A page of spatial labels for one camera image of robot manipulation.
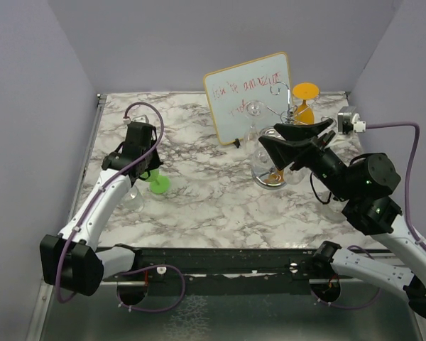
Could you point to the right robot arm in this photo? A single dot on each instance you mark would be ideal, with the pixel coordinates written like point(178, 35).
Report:
point(365, 185)

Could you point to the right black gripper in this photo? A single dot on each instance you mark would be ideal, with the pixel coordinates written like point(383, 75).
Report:
point(283, 151)

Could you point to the clear wine glass back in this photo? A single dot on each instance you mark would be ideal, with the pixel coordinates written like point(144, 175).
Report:
point(260, 157)

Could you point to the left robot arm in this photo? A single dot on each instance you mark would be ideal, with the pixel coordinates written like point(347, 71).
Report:
point(70, 259)

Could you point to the orange plastic wine glass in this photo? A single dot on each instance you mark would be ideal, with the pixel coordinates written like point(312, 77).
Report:
point(307, 93)

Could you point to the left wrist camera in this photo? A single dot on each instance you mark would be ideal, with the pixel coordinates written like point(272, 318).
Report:
point(140, 119)

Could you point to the clear wine glass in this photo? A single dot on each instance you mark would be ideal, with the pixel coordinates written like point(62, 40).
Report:
point(255, 112)
point(133, 200)
point(260, 157)
point(295, 177)

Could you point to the green plastic wine glass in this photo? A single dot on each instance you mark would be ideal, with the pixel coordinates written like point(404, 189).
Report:
point(158, 183)

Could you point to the clear wine glass front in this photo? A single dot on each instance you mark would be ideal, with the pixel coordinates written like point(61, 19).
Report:
point(255, 112)

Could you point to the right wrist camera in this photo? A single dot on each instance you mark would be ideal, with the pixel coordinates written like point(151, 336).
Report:
point(349, 121)

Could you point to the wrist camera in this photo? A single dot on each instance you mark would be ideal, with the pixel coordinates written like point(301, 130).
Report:
point(140, 119)
point(349, 121)

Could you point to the black front mounting rail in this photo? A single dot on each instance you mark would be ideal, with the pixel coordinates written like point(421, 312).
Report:
point(223, 272)

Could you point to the small whiteboard yellow frame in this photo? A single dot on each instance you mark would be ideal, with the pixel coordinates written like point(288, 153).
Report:
point(229, 90)

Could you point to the chrome wine glass rack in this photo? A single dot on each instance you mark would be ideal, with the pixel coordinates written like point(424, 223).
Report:
point(273, 179)

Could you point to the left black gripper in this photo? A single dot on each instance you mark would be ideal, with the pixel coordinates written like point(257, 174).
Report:
point(155, 163)

